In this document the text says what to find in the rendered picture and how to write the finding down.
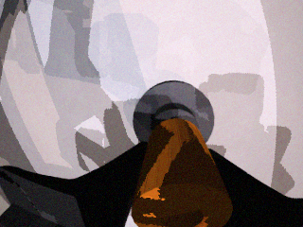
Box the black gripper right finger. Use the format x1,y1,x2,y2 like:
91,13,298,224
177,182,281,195
208,148,303,227

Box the orange knob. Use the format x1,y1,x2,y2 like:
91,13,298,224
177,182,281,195
132,118,234,227

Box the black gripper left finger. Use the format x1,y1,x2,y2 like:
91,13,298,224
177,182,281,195
0,141,148,227

